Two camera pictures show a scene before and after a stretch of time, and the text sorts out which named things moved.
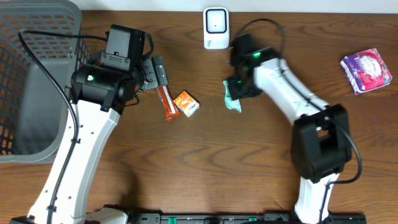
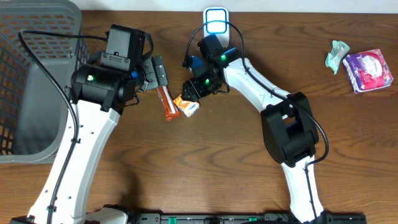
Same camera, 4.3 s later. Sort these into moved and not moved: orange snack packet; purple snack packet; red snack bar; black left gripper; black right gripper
Moved: black right gripper
Not moved: red snack bar; orange snack packet; black left gripper; purple snack packet
